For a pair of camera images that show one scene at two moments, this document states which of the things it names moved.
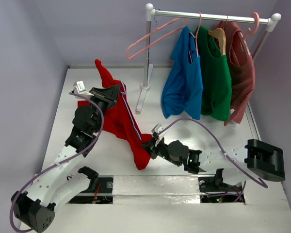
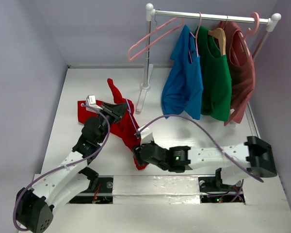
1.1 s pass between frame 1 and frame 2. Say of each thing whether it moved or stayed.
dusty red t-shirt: stayed
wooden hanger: stayed
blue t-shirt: stayed
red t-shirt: moved
